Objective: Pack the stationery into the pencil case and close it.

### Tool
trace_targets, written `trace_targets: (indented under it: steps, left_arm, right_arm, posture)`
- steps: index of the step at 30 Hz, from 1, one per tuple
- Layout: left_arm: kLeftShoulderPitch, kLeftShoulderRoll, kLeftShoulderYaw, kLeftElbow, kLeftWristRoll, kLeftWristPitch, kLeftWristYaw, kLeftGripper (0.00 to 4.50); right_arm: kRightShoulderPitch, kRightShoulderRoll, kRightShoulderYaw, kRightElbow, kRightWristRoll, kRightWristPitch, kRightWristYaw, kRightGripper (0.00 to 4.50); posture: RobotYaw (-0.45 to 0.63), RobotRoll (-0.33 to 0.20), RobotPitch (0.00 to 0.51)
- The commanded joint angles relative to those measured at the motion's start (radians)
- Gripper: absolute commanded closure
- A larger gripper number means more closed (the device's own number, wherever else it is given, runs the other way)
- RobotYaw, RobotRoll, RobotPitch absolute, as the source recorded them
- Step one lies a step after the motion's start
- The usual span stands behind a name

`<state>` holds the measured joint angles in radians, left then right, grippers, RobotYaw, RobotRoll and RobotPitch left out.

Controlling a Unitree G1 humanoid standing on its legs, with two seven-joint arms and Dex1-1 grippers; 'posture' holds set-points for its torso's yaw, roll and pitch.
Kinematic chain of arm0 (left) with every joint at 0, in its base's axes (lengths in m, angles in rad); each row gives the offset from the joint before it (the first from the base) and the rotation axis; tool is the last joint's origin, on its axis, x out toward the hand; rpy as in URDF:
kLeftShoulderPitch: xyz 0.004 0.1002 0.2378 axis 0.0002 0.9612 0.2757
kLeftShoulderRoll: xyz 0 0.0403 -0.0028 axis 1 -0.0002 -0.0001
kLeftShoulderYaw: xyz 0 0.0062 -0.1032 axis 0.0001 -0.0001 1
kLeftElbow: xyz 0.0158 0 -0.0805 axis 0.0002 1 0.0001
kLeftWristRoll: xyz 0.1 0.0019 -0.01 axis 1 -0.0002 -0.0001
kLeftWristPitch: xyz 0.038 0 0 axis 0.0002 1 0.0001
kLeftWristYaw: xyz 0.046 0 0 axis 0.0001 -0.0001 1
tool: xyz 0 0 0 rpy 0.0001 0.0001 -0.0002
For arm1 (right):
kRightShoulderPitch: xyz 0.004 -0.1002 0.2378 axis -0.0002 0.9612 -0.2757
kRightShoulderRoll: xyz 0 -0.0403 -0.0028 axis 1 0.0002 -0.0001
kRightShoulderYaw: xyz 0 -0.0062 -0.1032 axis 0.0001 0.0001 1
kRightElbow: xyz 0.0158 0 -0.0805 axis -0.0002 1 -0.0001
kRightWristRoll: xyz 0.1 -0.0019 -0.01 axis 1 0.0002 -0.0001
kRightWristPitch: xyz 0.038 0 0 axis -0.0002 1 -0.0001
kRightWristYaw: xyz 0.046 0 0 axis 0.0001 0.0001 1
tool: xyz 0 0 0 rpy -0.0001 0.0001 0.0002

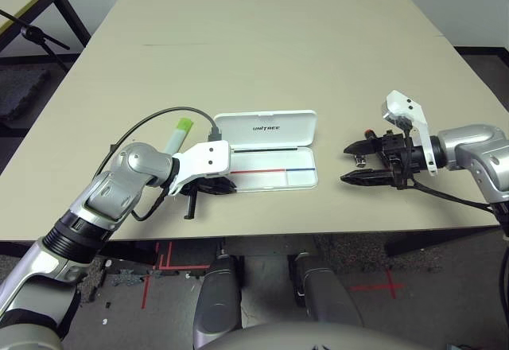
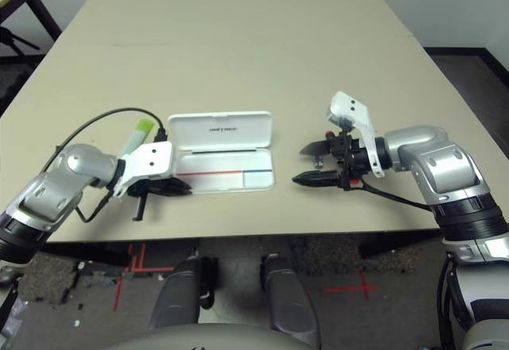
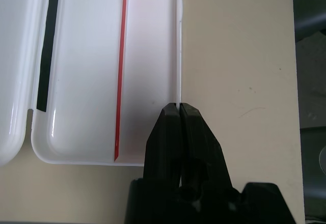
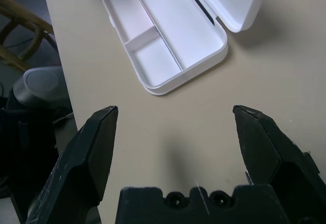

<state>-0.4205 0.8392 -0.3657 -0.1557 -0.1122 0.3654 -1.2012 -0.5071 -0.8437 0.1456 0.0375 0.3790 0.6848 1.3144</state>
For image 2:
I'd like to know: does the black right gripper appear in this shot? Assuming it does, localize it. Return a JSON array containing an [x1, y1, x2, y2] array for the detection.
[[292, 129, 377, 190]]

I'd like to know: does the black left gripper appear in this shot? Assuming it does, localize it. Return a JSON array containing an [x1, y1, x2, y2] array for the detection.
[[127, 177, 195, 222]]

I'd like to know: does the green capped highlighter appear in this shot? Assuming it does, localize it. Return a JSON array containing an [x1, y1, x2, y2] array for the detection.
[[119, 119, 155, 156]]

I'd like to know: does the white plastic pencil case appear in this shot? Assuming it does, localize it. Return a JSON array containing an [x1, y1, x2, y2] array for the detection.
[[166, 110, 276, 195]]

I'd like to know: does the grey robot left leg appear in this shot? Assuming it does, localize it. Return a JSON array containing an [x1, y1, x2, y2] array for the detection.
[[149, 256, 220, 331]]

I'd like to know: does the grey robot leg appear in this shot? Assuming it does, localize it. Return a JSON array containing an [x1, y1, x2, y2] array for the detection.
[[260, 253, 319, 347], [149, 256, 220, 331]]

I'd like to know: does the red tape cross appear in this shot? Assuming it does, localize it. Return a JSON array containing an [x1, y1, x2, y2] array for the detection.
[[321, 272, 379, 300]]

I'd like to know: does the grey robot right leg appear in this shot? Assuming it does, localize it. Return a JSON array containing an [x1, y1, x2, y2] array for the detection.
[[260, 253, 319, 347]]

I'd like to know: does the grey robot torso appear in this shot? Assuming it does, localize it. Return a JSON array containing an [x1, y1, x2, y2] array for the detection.
[[105, 321, 315, 350]]

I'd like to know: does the dark foam mat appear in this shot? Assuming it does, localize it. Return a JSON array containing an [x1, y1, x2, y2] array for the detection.
[[0, 61, 29, 116]]

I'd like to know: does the black tripod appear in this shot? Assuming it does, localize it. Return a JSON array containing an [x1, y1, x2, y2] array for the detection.
[[0, 25, 41, 63]]

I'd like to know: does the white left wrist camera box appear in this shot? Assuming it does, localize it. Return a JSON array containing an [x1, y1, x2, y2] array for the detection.
[[113, 141, 176, 199]]

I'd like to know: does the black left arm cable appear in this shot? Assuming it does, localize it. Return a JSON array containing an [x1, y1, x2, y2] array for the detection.
[[41, 107, 168, 224]]

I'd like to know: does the beige side table black frame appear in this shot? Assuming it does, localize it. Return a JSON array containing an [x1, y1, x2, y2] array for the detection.
[[0, 0, 63, 49]]

